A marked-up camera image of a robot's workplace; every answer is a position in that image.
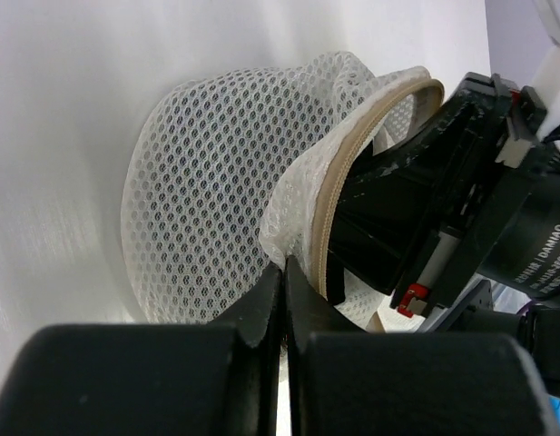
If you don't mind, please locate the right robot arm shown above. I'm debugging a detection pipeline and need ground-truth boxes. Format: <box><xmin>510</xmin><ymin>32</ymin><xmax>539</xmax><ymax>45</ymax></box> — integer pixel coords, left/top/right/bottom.
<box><xmin>327</xmin><ymin>73</ymin><xmax>560</xmax><ymax>398</ymax></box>

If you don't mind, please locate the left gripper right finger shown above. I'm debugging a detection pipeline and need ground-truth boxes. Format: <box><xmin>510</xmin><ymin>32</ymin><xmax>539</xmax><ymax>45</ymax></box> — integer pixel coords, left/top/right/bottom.
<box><xmin>284</xmin><ymin>258</ymin><xmax>560</xmax><ymax>435</ymax></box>

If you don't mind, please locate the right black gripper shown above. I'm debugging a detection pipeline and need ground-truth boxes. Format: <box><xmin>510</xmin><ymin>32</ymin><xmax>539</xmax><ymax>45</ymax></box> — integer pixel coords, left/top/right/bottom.
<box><xmin>327</xmin><ymin>74</ymin><xmax>552</xmax><ymax>318</ymax></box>

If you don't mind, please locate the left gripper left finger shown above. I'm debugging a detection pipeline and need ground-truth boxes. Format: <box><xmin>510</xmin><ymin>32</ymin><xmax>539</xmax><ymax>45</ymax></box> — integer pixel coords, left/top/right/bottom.
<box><xmin>0</xmin><ymin>266</ymin><xmax>282</xmax><ymax>435</ymax></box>

